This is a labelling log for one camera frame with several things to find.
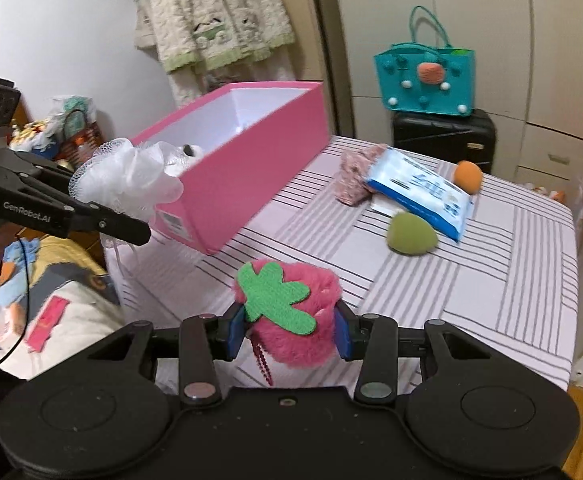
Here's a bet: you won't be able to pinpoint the white mesh bath sponge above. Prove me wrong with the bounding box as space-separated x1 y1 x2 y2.
69 138 183 222

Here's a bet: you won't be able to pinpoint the pink plush strawberry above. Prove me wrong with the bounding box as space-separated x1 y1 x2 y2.
234 259 342 385

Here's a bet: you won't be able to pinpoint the teal felt handbag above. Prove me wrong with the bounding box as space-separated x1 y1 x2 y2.
374 6 476 117

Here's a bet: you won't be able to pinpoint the cream fleece jacket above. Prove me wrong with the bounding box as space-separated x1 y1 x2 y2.
134 0 296 107

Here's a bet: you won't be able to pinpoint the pink floral scrunchie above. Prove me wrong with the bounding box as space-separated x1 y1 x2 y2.
335 144 388 206

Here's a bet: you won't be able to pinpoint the colourful bedding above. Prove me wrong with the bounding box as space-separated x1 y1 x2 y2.
0 236 124 380

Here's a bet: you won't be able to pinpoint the cluttered shelf items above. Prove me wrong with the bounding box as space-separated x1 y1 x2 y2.
8 94 105 169

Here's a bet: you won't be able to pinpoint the floral gift bag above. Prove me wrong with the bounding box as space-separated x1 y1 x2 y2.
523 182 567 205

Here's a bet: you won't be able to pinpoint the beige wardrobe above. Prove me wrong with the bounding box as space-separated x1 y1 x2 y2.
256 0 583 196

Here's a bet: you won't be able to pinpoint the orange makeup sponge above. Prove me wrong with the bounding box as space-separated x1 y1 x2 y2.
452 160 483 195

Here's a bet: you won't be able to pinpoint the blue wet wipes pack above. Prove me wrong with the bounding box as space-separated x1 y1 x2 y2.
364 148 473 242

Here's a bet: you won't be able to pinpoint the green makeup sponge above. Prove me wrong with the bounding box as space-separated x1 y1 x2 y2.
386 212 438 256

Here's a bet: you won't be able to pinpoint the white brown plush dog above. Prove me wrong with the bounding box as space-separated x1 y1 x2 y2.
165 144 205 178

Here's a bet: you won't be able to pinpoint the striped pink tablecloth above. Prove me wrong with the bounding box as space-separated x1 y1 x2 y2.
105 138 578 387

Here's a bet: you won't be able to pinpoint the pink cardboard box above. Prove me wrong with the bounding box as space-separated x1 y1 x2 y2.
132 81 331 255

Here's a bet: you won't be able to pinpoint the flat white packet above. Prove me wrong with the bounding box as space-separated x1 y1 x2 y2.
369 193 405 218

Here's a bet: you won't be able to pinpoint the black suitcase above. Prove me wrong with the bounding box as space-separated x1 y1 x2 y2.
391 108 497 174

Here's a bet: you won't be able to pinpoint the black cable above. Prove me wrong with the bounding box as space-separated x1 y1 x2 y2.
0 237 32 366

